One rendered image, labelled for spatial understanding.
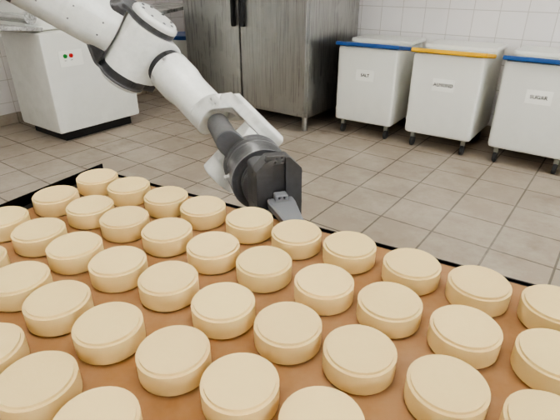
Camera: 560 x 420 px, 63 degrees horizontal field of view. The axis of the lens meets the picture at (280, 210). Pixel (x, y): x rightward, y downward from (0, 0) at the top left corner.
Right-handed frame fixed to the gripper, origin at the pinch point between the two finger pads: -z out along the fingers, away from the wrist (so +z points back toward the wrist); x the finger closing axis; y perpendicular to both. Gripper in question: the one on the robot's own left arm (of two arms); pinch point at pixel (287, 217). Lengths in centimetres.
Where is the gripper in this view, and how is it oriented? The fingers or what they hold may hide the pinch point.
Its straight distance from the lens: 52.0
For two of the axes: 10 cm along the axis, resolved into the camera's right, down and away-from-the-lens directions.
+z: -2.7, -4.4, 8.6
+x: -0.1, -8.9, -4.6
